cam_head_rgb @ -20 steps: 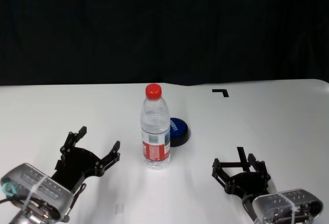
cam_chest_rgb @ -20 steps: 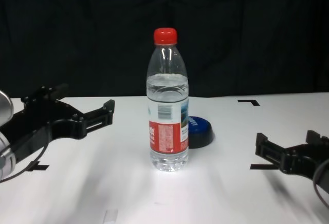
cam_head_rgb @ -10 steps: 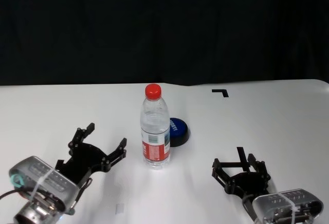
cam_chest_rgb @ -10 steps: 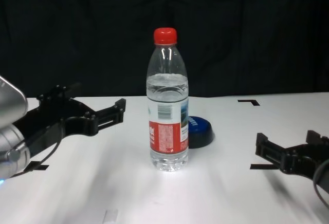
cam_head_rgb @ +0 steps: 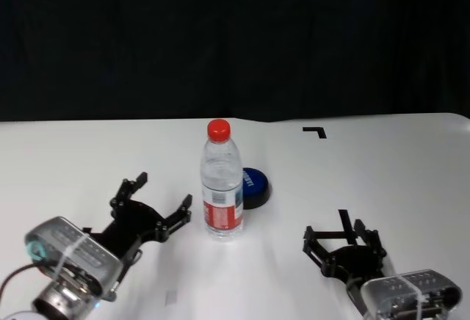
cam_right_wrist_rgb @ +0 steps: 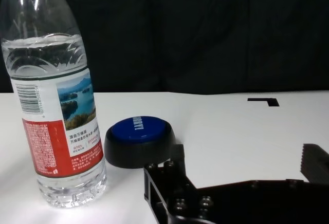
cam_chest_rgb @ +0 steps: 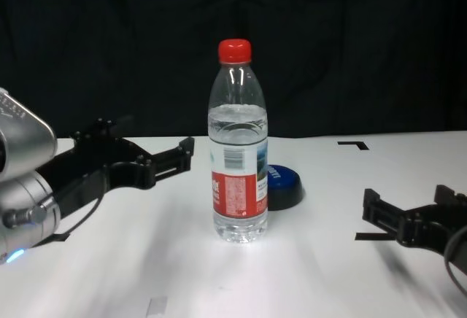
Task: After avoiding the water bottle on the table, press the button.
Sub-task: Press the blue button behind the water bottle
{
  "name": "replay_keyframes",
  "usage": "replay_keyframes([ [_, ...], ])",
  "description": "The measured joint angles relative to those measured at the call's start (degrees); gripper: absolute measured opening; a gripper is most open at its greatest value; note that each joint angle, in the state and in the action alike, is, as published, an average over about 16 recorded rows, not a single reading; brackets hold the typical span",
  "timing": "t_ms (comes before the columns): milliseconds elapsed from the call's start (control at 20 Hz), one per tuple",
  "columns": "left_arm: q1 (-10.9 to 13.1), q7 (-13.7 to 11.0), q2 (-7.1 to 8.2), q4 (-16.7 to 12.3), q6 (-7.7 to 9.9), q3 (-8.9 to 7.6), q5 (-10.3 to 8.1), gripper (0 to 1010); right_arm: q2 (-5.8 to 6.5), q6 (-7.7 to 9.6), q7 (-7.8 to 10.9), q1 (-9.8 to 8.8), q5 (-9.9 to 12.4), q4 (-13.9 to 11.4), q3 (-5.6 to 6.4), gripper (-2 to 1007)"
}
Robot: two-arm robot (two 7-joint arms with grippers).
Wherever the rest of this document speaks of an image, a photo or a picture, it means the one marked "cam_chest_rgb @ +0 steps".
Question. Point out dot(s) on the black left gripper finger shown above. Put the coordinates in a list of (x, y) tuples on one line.
[(96, 132), (164, 165)]

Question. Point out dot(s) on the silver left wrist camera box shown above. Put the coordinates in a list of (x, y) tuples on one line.
[(25, 135)]

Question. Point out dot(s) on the clear water bottle red cap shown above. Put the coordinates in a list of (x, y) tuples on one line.
[(237, 186)]

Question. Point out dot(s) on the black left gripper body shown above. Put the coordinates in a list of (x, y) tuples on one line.
[(95, 172)]

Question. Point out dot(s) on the black curtain backdrop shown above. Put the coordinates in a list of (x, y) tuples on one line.
[(109, 41)]

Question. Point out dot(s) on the blue round lid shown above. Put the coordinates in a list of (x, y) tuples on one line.
[(288, 190)]

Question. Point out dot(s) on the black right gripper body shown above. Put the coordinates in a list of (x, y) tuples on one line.
[(434, 227)]

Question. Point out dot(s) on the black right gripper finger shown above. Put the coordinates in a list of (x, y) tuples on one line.
[(450, 197), (390, 219)]

